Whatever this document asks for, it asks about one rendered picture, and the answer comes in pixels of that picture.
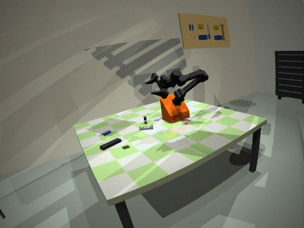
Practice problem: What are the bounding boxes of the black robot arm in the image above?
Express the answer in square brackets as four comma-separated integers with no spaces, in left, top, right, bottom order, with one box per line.
[159,69,209,106]

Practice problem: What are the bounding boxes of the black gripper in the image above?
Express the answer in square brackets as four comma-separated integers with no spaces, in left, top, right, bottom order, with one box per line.
[145,73,171,99]

